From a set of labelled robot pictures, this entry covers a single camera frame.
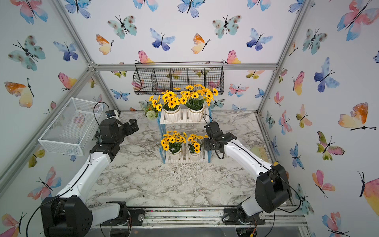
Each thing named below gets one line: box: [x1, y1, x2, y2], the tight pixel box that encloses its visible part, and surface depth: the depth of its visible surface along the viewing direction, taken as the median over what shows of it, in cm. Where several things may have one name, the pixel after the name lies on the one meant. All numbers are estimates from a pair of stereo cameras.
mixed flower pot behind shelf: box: [139, 94, 163, 120], surface depth 100 cm
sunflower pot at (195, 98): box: [179, 83, 219, 123], surface depth 75 cm
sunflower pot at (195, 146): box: [187, 133, 209, 162], surface depth 86 cm
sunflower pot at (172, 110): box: [161, 90, 182, 121], surface depth 70 cm
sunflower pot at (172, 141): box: [160, 130, 188, 161], surface depth 88 cm
